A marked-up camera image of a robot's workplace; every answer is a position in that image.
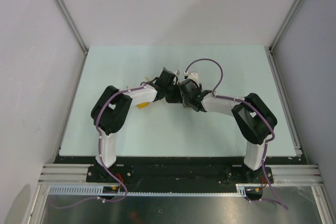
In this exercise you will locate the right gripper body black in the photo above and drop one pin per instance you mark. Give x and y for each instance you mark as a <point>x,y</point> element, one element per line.
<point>186,101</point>

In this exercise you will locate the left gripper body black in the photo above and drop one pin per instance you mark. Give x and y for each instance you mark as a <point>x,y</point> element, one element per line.
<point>172,93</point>

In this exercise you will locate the orange sunglasses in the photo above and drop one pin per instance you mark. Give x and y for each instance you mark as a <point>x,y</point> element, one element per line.
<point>144,104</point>

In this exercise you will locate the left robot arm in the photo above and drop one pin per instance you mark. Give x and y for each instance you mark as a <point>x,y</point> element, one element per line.
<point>110,112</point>

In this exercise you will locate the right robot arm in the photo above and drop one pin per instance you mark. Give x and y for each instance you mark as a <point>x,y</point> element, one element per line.
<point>254,119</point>

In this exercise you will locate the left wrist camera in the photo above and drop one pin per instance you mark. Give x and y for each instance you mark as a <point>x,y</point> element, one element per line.
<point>175,73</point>

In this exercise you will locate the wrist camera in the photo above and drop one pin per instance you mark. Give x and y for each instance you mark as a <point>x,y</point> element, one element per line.
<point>191,75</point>
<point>175,73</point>

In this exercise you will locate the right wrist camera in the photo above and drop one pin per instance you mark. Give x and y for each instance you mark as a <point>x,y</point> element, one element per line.
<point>191,75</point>

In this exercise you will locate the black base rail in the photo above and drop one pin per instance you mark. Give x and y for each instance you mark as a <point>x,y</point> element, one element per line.
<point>181,175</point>

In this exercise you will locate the left aluminium frame post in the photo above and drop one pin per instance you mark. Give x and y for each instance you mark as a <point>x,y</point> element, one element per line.
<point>71,25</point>

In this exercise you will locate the aluminium frame post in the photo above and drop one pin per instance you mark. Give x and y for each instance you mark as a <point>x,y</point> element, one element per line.
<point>292,12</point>
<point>71,25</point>

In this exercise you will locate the right aluminium frame post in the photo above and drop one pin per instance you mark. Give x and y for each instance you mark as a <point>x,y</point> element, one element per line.
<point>292,12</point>

